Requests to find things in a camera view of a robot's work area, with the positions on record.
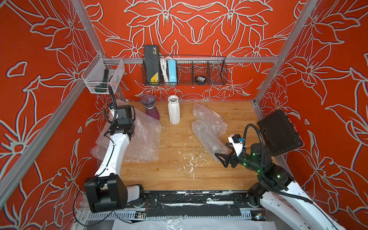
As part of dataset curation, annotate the black plastic tool case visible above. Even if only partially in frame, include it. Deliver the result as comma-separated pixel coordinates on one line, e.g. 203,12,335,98
257,109,304,157

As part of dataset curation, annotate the black wire wall basket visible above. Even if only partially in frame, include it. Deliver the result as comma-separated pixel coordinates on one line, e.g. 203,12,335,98
142,55,229,86

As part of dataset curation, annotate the white coiled cable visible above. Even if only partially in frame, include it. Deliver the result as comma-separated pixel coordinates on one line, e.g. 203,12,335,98
159,57,170,84

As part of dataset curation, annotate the bubble bundle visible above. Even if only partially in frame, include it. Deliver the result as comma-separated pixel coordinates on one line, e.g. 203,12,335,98
193,103,228,137

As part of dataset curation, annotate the clear plastic wall bin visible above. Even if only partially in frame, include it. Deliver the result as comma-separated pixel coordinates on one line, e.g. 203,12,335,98
82,53,125,94

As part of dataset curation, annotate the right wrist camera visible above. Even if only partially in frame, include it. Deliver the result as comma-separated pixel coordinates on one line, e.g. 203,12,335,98
228,134,244,157

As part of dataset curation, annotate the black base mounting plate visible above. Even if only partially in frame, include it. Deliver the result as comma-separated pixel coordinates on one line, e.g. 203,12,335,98
117,190,266,221

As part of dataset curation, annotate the black box with yellow label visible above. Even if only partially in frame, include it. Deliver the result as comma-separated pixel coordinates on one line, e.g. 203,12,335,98
144,45,160,84

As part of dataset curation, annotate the light blue box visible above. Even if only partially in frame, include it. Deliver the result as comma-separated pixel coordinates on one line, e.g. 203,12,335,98
168,59,177,84

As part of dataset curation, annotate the white ribbed ceramic vase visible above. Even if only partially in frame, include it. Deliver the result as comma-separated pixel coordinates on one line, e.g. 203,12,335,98
168,95,180,125

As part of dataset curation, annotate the bubble roll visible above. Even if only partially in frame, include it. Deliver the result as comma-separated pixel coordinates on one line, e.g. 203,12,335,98
103,101,162,169
192,120,229,159

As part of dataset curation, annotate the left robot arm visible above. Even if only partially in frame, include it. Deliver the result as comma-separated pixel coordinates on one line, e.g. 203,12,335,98
84,86,146,213

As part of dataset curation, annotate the purple glass vase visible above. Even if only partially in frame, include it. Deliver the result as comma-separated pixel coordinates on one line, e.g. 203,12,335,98
141,94,160,120

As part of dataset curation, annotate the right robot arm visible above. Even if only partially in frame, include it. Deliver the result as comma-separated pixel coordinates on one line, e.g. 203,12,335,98
215,124,344,230

